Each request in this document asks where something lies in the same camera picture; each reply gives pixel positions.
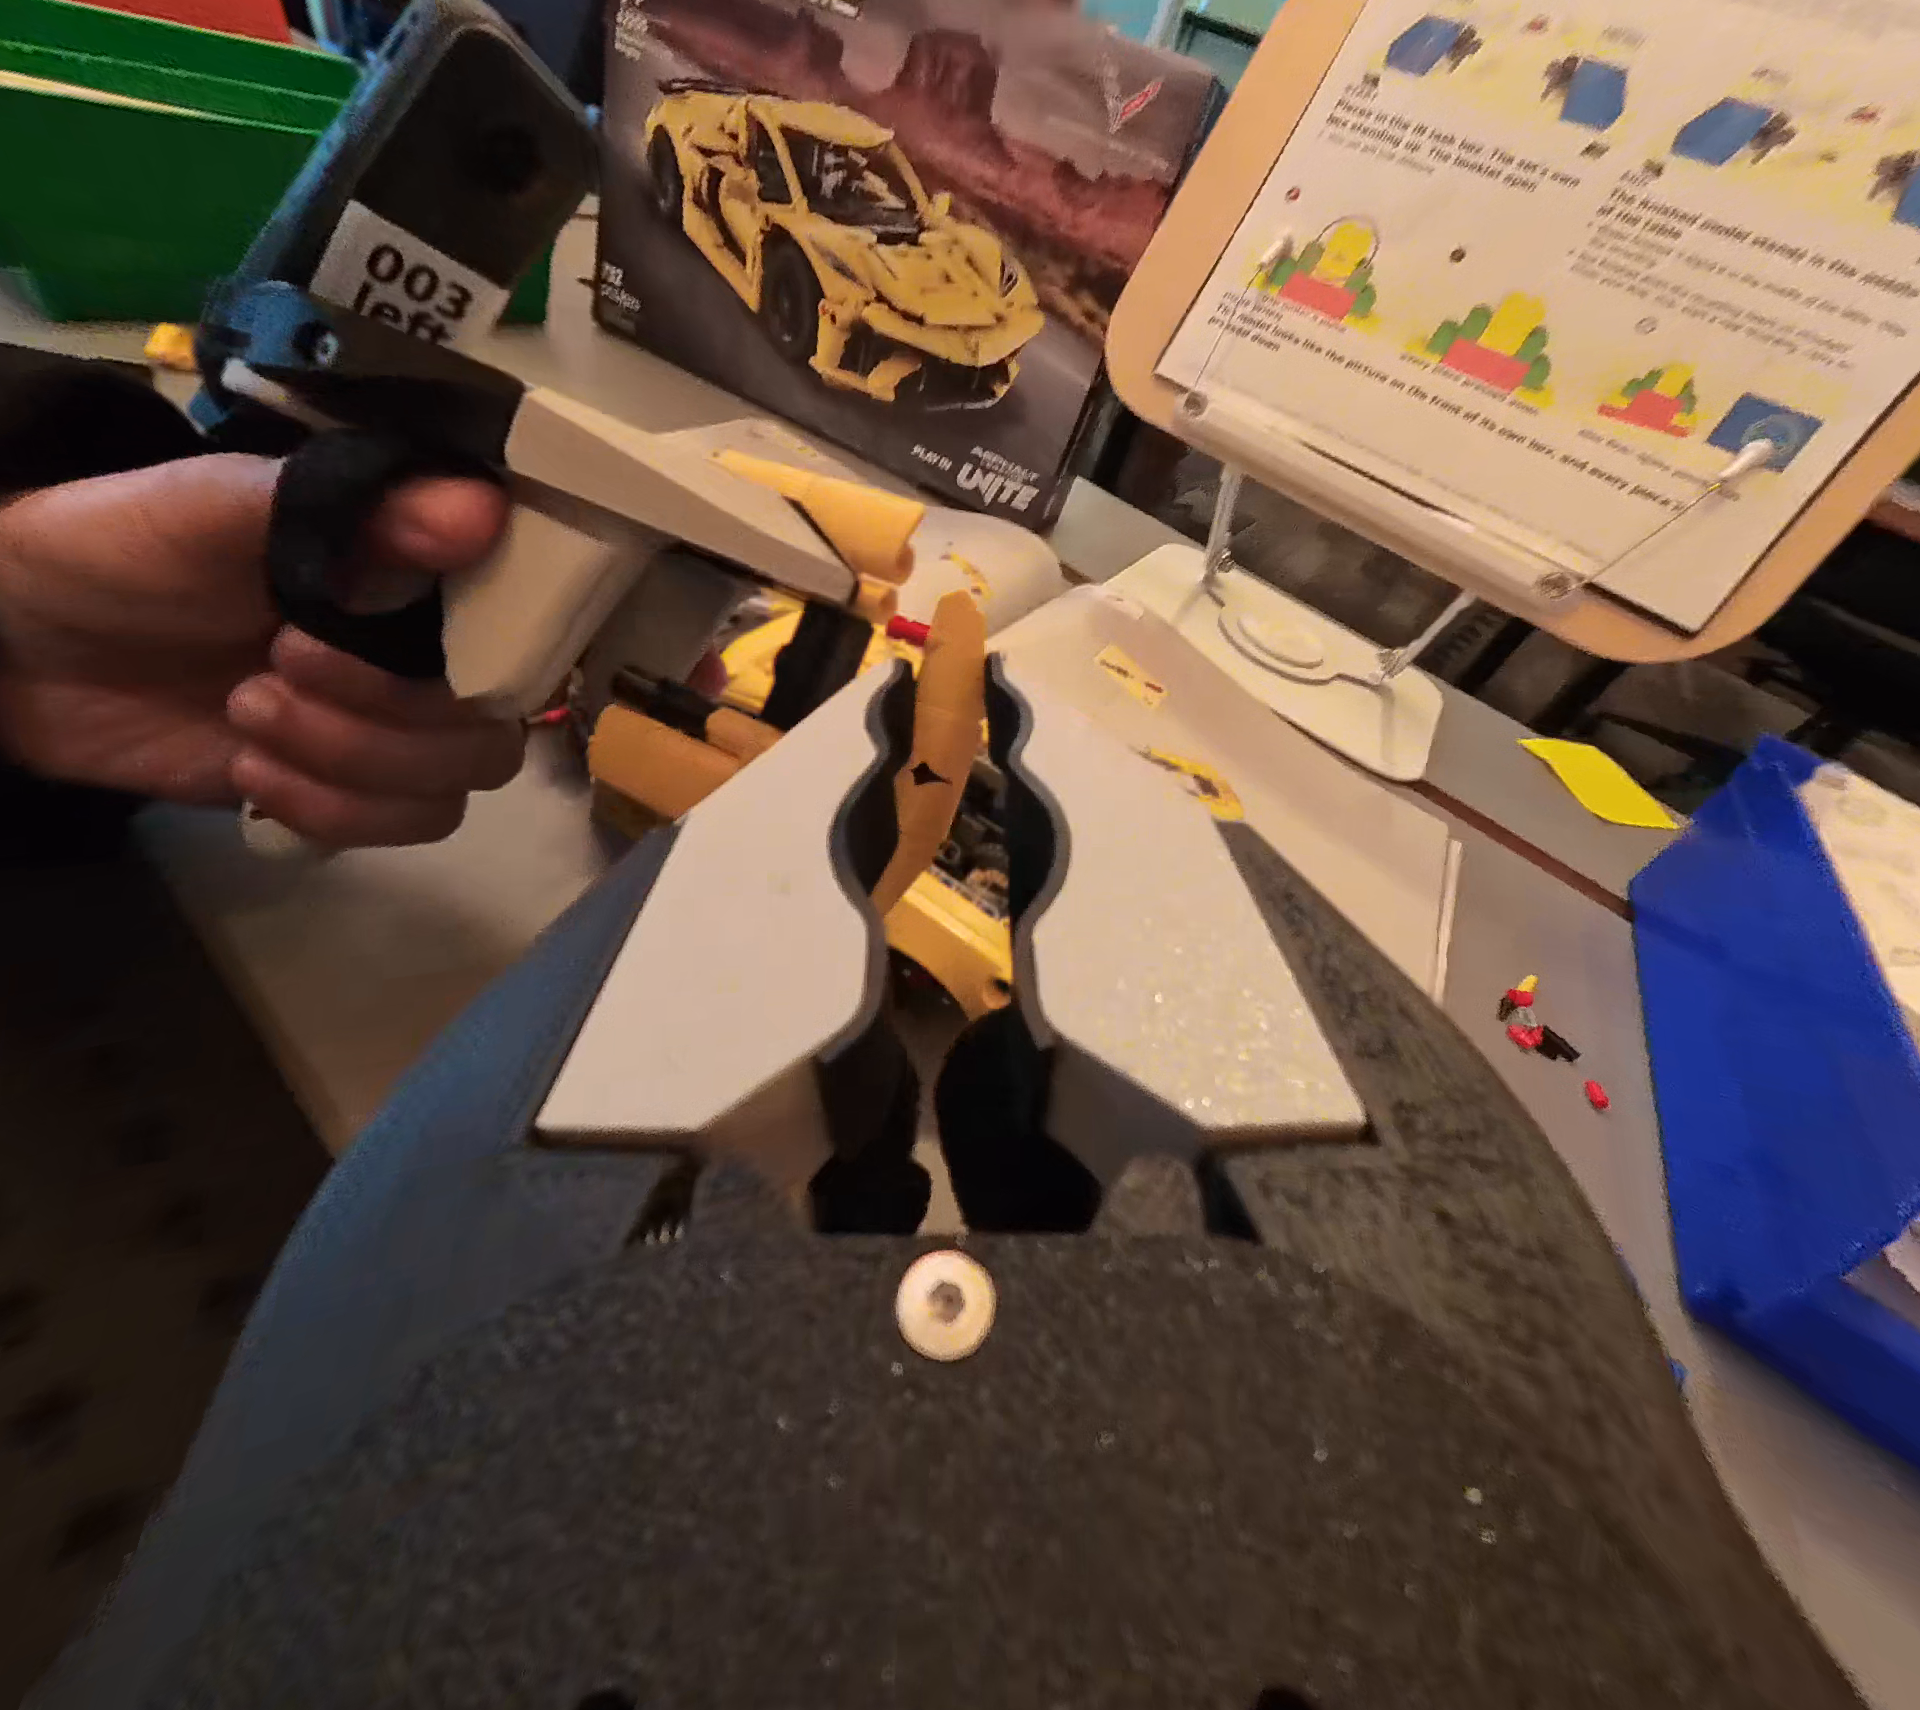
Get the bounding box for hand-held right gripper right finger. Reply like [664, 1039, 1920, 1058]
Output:
[932, 653, 1370, 1236]

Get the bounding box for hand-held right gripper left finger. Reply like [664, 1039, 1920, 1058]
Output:
[531, 656, 932, 1236]

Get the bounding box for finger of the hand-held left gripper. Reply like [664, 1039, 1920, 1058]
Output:
[502, 386, 875, 614]

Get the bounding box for yellow toy brick car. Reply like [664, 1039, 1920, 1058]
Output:
[704, 592, 1037, 1021]

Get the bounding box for yellow brick arm assembly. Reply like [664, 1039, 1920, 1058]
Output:
[715, 445, 995, 919]

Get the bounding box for grey desk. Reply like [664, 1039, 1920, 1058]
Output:
[0, 224, 1920, 1710]

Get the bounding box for person's left hand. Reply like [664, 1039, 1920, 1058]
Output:
[0, 449, 519, 849]

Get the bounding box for open instruction booklet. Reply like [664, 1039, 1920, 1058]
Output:
[659, 415, 1460, 1010]

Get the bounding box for green plastic bin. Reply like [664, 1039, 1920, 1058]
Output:
[0, 0, 558, 324]

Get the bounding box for scattered small brick pins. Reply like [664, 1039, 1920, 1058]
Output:
[1493, 971, 1617, 1116]

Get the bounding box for toy car set box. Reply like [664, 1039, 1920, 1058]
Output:
[592, 0, 1220, 530]

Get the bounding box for yellow paper slip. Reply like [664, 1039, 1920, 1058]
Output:
[1517, 733, 1679, 829]

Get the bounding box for blue plastic bin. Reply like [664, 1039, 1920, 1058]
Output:
[1625, 733, 1920, 1464]

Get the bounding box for wooden document stand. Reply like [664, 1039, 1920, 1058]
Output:
[1104, 0, 1920, 785]

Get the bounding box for white printed paper bags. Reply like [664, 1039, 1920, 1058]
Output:
[1792, 764, 1920, 1292]

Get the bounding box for printed instruction sheet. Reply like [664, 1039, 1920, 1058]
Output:
[1154, 0, 1920, 635]

